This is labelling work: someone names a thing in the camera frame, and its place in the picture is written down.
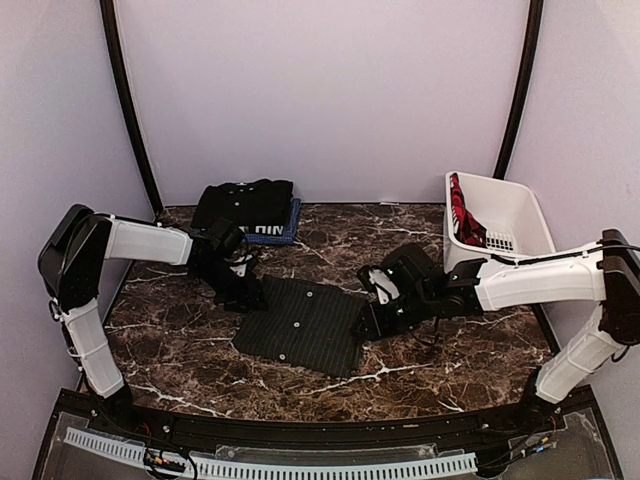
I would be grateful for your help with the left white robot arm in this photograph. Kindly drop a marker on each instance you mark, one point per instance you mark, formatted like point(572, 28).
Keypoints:
point(71, 264)

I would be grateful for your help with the black pinstriped long sleeve shirt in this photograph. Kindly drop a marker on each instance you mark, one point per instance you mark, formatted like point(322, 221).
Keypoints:
point(306, 325)

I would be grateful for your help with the black white lettered shirt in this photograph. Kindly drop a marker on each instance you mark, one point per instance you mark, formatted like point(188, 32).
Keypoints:
point(287, 230)

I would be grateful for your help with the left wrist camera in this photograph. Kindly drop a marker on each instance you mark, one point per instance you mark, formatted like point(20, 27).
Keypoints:
point(224, 237)

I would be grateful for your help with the black frame post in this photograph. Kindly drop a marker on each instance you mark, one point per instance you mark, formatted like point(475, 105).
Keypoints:
point(526, 65)
point(119, 73)

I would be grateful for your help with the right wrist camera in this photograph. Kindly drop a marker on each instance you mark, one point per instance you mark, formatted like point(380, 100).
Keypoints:
point(406, 266)

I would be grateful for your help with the white plastic bin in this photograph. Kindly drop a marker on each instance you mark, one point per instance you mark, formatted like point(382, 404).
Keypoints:
point(509, 211)

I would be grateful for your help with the blue checkered shirt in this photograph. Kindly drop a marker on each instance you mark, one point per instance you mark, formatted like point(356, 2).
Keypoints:
point(294, 213)

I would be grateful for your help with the white slotted cable duct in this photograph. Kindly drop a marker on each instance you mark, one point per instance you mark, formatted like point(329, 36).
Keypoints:
point(255, 463)

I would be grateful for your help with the red black shirt in bin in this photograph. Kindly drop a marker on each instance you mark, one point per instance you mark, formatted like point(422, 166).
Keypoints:
point(467, 229)

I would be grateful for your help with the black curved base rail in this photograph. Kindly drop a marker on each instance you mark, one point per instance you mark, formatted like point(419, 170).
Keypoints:
point(482, 429)

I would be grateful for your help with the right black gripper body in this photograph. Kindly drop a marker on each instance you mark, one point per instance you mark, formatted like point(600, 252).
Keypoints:
point(416, 308)

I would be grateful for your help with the left black frame post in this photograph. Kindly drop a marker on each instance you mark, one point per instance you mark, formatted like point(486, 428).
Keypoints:
point(119, 73)

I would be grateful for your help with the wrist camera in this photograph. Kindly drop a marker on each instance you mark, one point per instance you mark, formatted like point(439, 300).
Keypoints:
point(224, 237)
point(406, 266)

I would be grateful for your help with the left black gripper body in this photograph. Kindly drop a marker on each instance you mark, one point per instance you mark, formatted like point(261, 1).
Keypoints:
point(229, 291)

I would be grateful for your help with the right black frame post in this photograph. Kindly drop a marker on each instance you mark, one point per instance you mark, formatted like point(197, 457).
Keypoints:
point(526, 65)

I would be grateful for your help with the black button shirt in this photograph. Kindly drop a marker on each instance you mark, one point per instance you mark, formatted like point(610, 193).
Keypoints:
point(260, 203)

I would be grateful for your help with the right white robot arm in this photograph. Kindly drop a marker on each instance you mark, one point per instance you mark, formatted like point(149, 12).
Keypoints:
point(596, 285)

